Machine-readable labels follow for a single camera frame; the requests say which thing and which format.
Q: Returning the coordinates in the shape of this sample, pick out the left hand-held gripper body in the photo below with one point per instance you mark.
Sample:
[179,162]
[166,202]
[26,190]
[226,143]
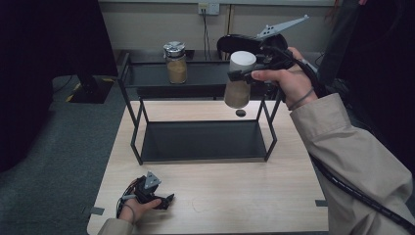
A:
[147,192]

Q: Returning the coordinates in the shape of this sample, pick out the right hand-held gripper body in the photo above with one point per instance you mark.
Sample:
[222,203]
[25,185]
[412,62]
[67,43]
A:
[277,49]

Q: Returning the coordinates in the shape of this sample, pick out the glass jar with white lid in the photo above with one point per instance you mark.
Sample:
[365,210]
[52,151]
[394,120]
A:
[238,93]

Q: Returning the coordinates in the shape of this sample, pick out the glass jar with silver lid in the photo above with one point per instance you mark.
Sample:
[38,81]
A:
[176,68]

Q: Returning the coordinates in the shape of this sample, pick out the black metal shelf rack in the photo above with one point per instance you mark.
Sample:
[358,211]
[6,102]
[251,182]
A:
[202,140]

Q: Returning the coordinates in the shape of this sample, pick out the person's left hand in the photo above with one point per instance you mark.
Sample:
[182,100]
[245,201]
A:
[130,210]

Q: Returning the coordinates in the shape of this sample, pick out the person's right hand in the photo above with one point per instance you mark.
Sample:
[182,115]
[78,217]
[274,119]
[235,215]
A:
[293,83]

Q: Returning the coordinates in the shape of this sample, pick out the grey band on left wrist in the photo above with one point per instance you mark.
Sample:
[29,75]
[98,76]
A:
[132,212]

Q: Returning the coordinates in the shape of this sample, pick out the grey band on wrist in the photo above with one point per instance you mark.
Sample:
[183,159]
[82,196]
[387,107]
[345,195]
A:
[301,99]
[132,212]

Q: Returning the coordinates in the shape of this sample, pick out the black chair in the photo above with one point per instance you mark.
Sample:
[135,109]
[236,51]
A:
[235,44]

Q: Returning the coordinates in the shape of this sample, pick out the grey tape piece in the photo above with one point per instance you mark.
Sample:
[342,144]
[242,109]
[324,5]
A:
[321,203]
[95,211]

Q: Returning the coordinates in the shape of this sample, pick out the grey band on right wrist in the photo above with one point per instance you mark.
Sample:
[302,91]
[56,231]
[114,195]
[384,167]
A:
[301,99]

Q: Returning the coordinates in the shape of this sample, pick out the grey stand with striped base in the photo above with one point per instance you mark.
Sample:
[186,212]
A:
[336,49]

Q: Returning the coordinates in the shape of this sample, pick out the dark curtain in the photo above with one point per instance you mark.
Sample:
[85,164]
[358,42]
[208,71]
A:
[39,65]
[385,65]

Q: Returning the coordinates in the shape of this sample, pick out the black stand base yellow stripes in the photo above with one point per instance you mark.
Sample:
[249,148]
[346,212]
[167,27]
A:
[91,91]

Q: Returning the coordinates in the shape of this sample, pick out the white wall socket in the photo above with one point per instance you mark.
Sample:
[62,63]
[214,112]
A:
[208,9]

